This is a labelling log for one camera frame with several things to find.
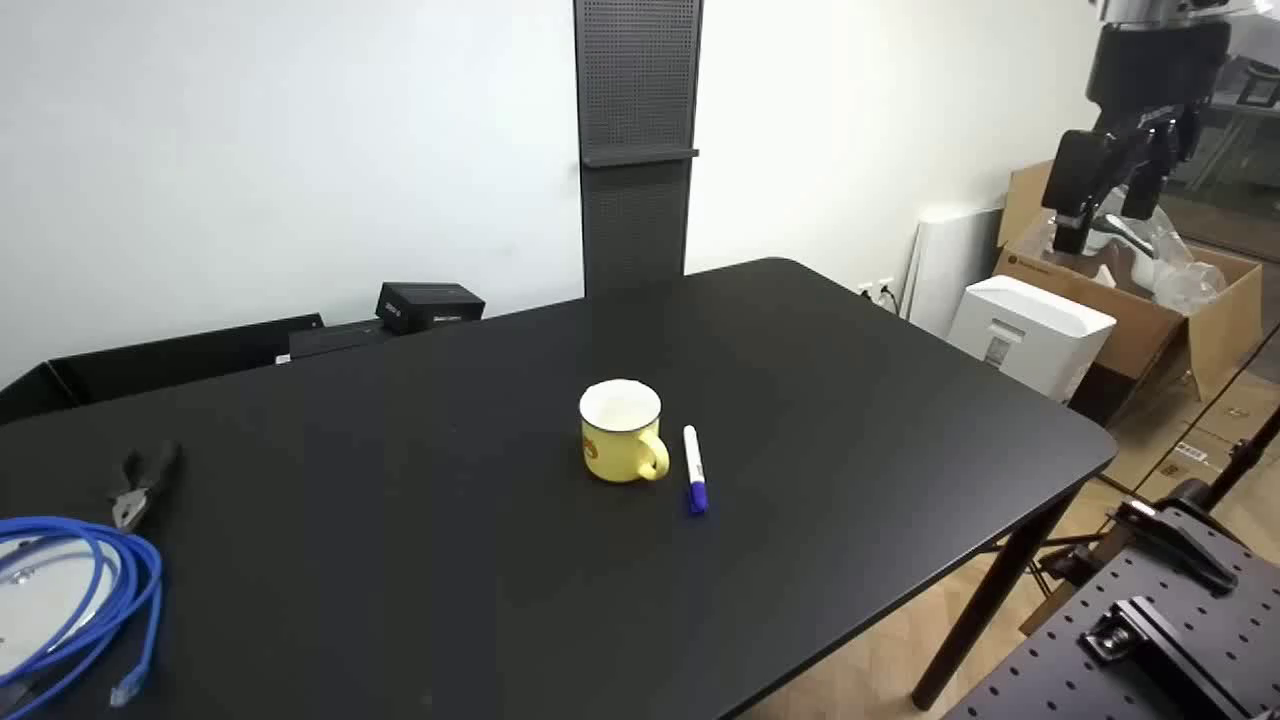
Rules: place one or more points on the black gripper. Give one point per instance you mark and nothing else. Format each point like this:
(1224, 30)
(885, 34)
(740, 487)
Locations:
(1154, 64)

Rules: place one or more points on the white marker with blue cap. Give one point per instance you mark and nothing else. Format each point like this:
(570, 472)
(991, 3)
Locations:
(694, 463)

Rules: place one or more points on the clear plastic bag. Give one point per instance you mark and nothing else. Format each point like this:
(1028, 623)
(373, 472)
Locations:
(1181, 273)

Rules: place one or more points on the open cardboard box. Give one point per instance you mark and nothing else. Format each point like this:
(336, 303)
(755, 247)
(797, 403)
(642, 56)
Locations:
(1149, 327)

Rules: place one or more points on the white plastic box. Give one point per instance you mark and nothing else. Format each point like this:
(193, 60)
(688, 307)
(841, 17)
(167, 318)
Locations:
(1026, 327)

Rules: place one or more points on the white flat panel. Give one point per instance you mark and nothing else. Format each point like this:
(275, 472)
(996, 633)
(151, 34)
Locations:
(948, 262)

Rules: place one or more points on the black diagonal metal bar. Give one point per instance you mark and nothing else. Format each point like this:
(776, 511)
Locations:
(1242, 463)

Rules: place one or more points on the black table leg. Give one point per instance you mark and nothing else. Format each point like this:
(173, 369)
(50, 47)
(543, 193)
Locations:
(987, 607)

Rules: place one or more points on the black perforated breadboard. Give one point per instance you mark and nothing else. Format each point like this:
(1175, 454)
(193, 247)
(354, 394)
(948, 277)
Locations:
(1064, 664)

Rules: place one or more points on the yellow enamel mug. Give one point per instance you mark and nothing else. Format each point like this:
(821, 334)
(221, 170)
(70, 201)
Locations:
(617, 451)

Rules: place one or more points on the small black box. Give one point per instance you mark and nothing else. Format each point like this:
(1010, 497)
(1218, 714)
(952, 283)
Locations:
(424, 307)

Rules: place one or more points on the black low cabinet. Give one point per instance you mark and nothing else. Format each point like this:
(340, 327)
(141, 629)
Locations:
(163, 360)

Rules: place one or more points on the black metal window frame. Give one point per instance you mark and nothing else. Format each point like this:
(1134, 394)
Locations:
(1255, 95)

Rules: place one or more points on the white wall power outlet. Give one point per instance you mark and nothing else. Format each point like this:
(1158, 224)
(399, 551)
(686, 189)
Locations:
(876, 292)

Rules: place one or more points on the black angled mounting bracket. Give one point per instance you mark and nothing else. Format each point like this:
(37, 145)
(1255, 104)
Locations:
(1181, 542)

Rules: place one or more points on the black clamp bracket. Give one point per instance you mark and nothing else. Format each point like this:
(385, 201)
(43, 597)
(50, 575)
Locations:
(1161, 646)

